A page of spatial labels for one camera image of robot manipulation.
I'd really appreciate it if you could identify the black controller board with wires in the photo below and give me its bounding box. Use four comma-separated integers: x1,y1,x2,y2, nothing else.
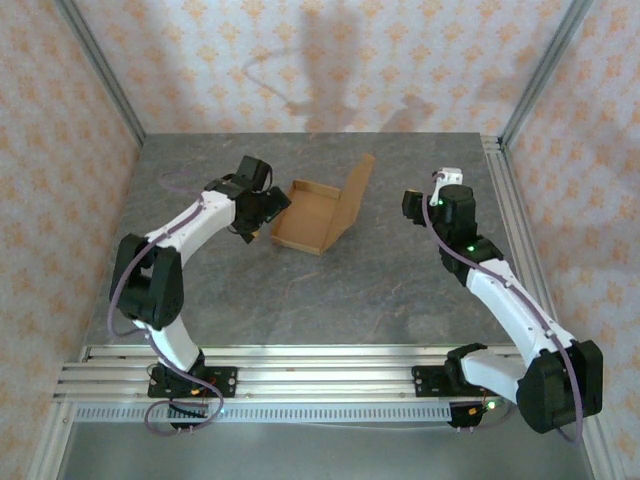
168,383,222,432
447,394,512,432

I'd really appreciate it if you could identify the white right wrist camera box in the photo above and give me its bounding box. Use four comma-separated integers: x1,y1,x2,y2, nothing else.
428,168,464,207

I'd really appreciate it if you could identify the aluminium side rail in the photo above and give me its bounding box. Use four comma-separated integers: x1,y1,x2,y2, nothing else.
481,133,572,359

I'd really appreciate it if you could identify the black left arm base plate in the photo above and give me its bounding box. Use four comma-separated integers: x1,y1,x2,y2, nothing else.
148,366,239,400

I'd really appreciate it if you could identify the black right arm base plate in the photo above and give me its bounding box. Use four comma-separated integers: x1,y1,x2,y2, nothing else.
411,364,469,400

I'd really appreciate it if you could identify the aluminium frame leg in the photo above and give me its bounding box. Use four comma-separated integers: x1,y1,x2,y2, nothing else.
25,399,77,480
571,399,627,480

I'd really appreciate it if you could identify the aluminium cross rail frame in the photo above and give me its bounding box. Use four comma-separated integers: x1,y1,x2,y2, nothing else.
52,343,601,404

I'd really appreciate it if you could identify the slotted grey cable duct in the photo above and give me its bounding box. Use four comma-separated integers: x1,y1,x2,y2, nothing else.
74,402,454,424

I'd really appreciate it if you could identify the aluminium corner post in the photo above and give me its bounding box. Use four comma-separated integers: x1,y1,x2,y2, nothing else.
498,0,595,149
55,0,147,147

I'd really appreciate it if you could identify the brown cardboard box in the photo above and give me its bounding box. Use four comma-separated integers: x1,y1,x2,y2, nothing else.
269,153,376,257

